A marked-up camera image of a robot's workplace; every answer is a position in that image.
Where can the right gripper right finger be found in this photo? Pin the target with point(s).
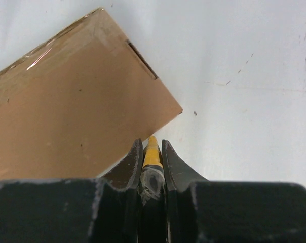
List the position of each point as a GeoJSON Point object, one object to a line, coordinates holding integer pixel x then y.
{"type": "Point", "coordinates": [200, 210]}

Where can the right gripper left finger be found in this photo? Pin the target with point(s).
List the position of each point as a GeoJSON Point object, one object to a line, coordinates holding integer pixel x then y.
{"type": "Point", "coordinates": [101, 209]}

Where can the yellow utility knife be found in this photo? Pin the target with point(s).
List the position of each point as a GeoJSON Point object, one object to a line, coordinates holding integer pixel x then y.
{"type": "Point", "coordinates": [152, 181]}

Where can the brown cardboard express box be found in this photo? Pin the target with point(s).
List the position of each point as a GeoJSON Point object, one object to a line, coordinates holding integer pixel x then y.
{"type": "Point", "coordinates": [73, 106]}

